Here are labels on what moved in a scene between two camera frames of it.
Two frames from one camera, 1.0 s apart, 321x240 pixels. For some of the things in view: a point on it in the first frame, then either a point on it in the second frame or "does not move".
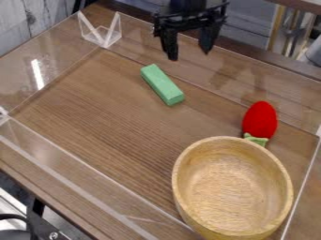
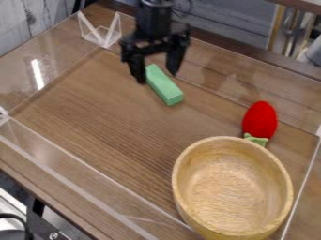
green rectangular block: (163, 84) does not move
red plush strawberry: (260, 122) does not move
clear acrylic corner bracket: (101, 36) does not move
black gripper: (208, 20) to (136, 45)
